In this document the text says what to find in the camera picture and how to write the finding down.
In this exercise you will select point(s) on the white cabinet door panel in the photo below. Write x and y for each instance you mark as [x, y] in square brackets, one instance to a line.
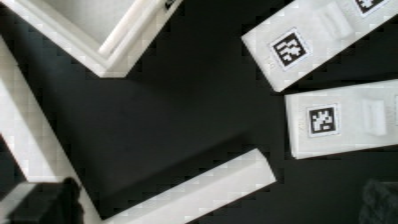
[344, 119]
[306, 34]

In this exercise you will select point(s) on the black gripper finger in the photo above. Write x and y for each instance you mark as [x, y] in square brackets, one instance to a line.
[51, 205]

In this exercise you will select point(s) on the white cabinet body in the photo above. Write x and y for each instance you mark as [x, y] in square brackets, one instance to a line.
[102, 29]

